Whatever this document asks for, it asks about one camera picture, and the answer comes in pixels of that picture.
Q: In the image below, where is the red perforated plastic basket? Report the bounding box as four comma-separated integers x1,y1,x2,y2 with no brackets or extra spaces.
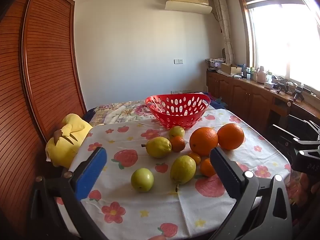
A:
145,93,211,130

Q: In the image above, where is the small tangerine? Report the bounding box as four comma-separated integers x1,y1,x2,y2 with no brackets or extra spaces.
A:
200,158,217,177
188,152,202,165
171,136,186,153

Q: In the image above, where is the open cardboard box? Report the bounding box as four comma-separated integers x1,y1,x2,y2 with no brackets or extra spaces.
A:
220,63,242,75

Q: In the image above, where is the long wooden cabinet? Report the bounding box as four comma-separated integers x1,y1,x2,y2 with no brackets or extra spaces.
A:
206,70,320,140

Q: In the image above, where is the green apple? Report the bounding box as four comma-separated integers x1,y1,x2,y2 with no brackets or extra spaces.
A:
168,125,185,138
131,168,154,192

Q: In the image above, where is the large orange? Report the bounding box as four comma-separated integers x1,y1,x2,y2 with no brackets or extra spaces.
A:
189,127,219,156
217,123,245,150

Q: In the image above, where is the white strawberry print cloth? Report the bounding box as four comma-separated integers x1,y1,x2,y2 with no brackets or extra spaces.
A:
56,109,292,240

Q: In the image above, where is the teal cloth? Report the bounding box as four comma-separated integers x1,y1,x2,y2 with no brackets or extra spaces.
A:
210,96,228,109

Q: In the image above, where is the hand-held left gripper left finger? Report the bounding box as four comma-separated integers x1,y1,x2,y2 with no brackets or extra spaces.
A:
30,146,108,240

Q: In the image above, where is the pale pink bottle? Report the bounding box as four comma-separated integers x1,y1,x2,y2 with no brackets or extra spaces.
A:
257,66,267,84

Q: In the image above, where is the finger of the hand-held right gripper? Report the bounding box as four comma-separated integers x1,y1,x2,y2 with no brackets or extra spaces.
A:
272,124,320,155
287,114,320,137

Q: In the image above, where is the patterned beige curtain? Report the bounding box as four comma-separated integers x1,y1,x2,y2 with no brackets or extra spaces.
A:
212,0,235,65

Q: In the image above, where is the small black tripod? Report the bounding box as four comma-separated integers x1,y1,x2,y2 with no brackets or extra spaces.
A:
276,79,289,94
292,86,304,102

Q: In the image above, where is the wooden louvered wardrobe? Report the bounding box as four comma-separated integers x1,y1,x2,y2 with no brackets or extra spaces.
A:
0,0,88,240

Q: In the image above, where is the wooden framed window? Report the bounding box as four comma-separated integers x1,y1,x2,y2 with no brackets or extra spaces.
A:
236,0,320,93

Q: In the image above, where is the yellow-green pear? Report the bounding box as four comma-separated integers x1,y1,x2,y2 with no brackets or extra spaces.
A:
170,155,197,192
141,136,172,159

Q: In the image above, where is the pile of folded cloths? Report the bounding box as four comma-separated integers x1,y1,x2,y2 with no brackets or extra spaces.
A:
205,58,226,68

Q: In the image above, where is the yellow plush toy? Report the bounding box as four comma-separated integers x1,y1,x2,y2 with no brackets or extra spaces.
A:
45,113,93,168

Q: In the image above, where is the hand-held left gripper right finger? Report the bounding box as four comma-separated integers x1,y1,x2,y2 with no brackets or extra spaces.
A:
209,147,293,240

